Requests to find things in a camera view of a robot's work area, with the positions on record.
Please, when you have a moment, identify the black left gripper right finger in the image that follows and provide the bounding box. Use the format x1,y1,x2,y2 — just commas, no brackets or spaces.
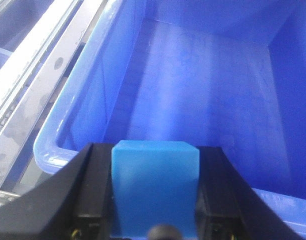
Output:
195,146,302,240

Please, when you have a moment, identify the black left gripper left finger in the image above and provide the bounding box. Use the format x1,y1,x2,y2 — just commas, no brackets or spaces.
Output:
0,143,113,240

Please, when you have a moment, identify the blue cube block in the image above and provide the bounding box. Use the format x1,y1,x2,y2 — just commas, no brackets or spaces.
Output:
111,140,200,238

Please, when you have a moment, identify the blue plastic bin right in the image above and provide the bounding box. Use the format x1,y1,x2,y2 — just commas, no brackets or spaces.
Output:
33,0,306,239

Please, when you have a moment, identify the steel shelf divider rail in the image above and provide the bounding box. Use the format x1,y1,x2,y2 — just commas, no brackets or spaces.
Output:
0,0,111,196

